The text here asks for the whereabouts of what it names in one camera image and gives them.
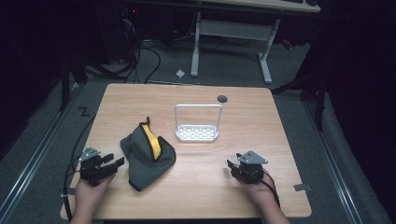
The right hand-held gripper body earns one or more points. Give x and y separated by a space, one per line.
251 170

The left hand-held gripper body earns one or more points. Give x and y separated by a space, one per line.
93 171

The yellow and grey towel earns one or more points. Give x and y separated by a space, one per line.
146 158

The person's left hand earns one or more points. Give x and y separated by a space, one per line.
90 194

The person's right hand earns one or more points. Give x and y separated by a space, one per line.
260 193

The grey tape strip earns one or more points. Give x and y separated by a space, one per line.
302 187
71 191

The white towel rack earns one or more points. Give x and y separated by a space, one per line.
196 133

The round black table grommet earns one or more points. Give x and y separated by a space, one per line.
222 99

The black metal stand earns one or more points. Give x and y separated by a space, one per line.
320 102
64 87

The white paper scrap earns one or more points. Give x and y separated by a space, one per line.
180 73

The small red object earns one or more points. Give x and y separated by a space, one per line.
287 44

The white-legged desk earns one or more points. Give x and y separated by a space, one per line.
236 29

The dark computer tower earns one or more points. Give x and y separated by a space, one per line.
130 28

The metal floor rail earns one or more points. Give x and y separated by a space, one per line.
333 161
34 155

